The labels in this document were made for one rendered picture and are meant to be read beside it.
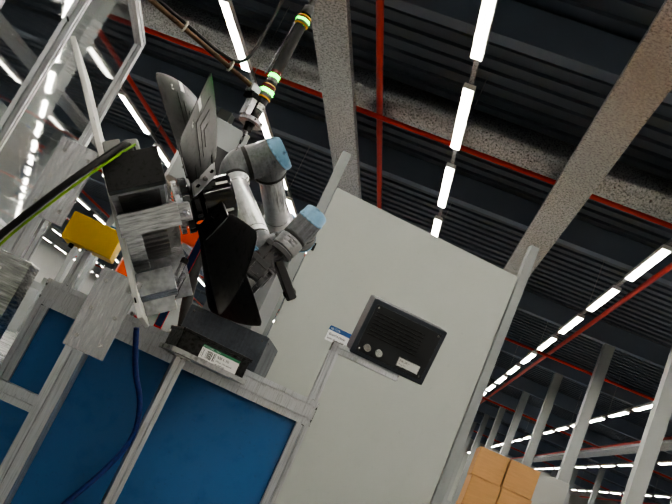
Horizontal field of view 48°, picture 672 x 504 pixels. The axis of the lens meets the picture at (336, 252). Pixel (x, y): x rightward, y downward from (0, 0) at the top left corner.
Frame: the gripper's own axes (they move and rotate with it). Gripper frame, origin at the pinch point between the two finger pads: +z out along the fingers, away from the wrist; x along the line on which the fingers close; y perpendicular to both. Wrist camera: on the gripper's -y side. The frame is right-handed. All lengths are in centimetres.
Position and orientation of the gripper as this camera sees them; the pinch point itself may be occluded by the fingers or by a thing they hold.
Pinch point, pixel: (239, 307)
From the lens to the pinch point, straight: 208.5
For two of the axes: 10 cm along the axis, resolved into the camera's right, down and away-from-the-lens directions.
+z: -6.5, 7.1, -2.6
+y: -7.3, -6.8, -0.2
